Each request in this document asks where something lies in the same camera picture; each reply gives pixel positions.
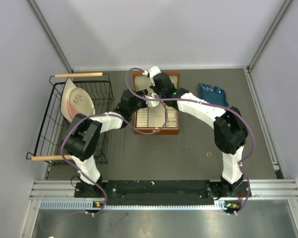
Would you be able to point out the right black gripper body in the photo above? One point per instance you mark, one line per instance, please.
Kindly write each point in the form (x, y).
(159, 92)

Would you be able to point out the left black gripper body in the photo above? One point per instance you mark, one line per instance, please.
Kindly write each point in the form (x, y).
(140, 102)

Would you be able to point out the brown jewelry box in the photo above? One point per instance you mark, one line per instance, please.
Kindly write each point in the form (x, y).
(151, 119)

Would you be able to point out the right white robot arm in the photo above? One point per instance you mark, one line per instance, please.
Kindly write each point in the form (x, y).
(230, 133)

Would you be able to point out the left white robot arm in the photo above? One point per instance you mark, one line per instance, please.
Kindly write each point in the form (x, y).
(79, 144)

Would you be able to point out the blue leaf dish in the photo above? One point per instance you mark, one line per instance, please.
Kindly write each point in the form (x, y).
(213, 94)

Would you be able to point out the pink floral round plate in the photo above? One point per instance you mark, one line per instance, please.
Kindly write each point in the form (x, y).
(80, 102)

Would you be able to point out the cream square plate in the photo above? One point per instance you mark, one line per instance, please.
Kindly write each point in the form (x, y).
(69, 86)

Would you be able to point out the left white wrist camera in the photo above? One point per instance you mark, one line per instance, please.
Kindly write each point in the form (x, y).
(152, 100)

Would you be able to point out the black wire basket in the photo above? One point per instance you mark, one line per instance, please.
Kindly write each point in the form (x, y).
(54, 127)

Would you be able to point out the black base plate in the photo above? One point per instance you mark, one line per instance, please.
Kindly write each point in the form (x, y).
(169, 192)

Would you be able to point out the aluminium frame rail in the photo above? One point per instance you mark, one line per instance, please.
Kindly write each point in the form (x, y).
(265, 189)

